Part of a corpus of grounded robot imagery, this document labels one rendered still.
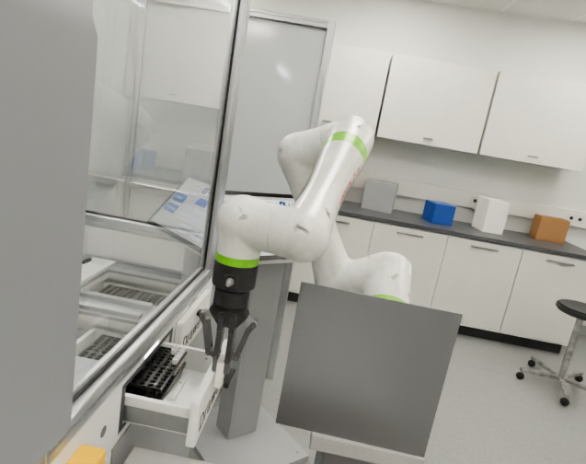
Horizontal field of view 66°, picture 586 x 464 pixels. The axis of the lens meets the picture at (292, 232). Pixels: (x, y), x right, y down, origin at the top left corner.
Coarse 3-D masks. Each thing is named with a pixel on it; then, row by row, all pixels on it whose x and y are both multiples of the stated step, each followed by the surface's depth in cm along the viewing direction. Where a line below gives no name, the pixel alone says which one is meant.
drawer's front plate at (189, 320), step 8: (200, 296) 142; (208, 296) 147; (200, 304) 137; (208, 304) 149; (192, 312) 130; (184, 320) 124; (192, 320) 132; (176, 328) 122; (184, 328) 124; (192, 328) 134; (200, 328) 143; (176, 336) 122; (184, 336) 125; (192, 336) 135; (184, 344) 127
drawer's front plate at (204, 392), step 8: (224, 344) 114; (224, 352) 111; (208, 376) 99; (208, 384) 96; (200, 392) 93; (208, 392) 98; (192, 400) 90; (200, 400) 90; (208, 400) 100; (192, 408) 90; (200, 408) 91; (208, 408) 101; (192, 416) 91; (200, 416) 93; (192, 424) 91; (192, 432) 91; (200, 432) 96; (192, 440) 92
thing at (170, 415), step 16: (192, 352) 116; (192, 368) 117; (208, 368) 117; (176, 384) 110; (192, 384) 111; (128, 400) 93; (144, 400) 93; (160, 400) 94; (176, 400) 104; (128, 416) 94; (144, 416) 93; (160, 416) 93; (176, 416) 93; (176, 432) 94
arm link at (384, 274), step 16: (368, 256) 132; (384, 256) 128; (400, 256) 128; (352, 272) 130; (368, 272) 127; (384, 272) 124; (400, 272) 125; (352, 288) 129; (368, 288) 124; (384, 288) 121; (400, 288) 122
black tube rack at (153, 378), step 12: (168, 348) 114; (156, 360) 107; (168, 360) 108; (144, 372) 102; (156, 372) 102; (180, 372) 111; (132, 384) 97; (144, 384) 97; (168, 384) 104; (144, 396) 98; (156, 396) 99
